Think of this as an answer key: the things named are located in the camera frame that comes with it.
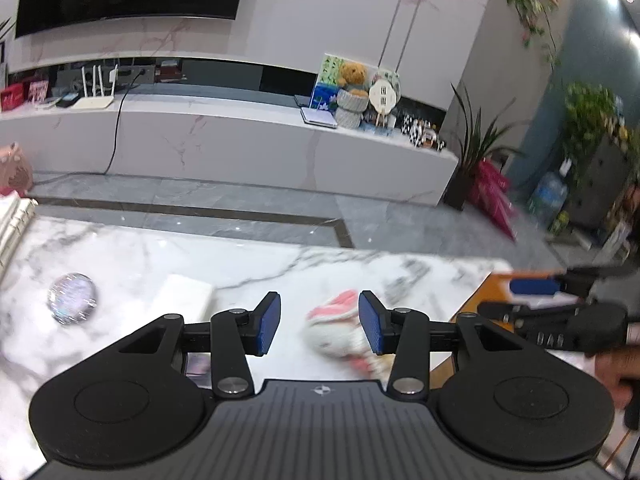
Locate large water bottle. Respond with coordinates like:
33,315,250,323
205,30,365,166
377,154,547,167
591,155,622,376
527,157,571,226

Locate white ribbed object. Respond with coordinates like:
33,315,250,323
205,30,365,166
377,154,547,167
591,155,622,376
0,195,39,273

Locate black power cable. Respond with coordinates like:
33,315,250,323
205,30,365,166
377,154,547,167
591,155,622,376
30,67,148,181

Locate painted landscape canvas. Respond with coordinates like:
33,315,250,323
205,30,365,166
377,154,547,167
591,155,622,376
310,54,401,111

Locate yellow green packet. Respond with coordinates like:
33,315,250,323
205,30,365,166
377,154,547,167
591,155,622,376
547,210,571,236

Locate white marble TV cabinet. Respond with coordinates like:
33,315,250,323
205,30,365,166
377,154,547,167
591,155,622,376
0,82,460,207

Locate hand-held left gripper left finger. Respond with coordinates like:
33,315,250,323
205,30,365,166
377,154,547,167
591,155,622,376
99,290,283,401

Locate round glitter mirror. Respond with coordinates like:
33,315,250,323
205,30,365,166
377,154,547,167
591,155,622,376
47,272,99,324

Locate potted long-leaf plant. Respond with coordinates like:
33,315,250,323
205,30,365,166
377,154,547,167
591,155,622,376
442,81,523,211

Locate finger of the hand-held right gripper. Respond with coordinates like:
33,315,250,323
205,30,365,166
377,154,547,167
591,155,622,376
476,299,589,323
509,265,637,299

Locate pink umbrella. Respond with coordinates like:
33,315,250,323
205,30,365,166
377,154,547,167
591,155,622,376
472,157,519,242

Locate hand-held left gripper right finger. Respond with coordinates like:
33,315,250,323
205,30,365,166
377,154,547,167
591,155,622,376
358,289,544,402

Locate grey drawer cabinet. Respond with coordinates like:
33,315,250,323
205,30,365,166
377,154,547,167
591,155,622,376
567,135,633,231

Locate red box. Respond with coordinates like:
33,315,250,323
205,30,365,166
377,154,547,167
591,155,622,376
0,82,28,112

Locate brown teddy bear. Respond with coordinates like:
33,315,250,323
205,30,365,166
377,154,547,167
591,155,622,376
336,61,371,97

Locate orange and white container box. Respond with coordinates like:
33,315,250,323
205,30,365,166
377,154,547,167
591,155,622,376
431,270,566,376

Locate white router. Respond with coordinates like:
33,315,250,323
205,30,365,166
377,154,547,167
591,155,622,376
72,61,120,111

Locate green leafy vine plant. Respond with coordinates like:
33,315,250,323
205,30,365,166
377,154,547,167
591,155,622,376
562,81,618,161

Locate white round fan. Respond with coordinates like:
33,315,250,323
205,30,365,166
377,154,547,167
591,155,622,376
369,79,403,126

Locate black and white figurines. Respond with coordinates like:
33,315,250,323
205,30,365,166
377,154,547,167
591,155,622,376
400,114,447,152

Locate hanging green vine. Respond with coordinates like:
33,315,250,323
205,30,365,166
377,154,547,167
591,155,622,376
505,0,560,68

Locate grey knitted basket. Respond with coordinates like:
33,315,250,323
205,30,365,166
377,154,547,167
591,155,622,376
334,89,372,128

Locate white notebook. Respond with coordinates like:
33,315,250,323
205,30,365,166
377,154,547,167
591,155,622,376
300,105,339,129

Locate person's right hand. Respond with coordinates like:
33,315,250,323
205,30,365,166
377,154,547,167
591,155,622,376
596,341,640,407

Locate pink and white plush toy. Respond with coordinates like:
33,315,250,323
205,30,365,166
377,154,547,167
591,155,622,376
305,289,398,373

